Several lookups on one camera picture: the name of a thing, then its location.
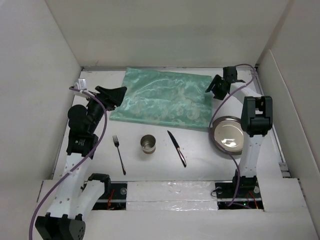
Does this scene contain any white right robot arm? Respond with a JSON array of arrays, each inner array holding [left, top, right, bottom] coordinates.
[[206, 65, 273, 199]]

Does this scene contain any black table knife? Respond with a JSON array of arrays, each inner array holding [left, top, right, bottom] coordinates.
[[167, 130, 187, 168]]

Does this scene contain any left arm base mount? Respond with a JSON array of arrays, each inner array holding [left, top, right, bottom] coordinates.
[[92, 181, 128, 211]]

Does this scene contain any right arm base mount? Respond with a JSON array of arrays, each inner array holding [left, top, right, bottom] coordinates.
[[210, 181, 264, 210]]

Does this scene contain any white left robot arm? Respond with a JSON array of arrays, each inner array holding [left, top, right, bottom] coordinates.
[[28, 86, 127, 240]]

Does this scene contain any dark metal fork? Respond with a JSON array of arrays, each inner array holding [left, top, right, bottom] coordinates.
[[112, 135, 127, 176]]

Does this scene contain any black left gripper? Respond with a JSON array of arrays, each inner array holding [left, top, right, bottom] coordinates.
[[84, 86, 125, 133]]

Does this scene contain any round metal plate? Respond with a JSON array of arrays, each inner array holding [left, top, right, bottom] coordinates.
[[210, 115, 244, 156]]

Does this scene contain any metal cup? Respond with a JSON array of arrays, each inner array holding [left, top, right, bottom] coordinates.
[[140, 134, 156, 154]]

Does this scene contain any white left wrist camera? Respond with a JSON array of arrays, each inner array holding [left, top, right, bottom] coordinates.
[[72, 78, 87, 96]]

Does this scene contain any green satin placemat cloth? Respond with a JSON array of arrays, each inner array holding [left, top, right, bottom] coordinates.
[[109, 68, 213, 129]]

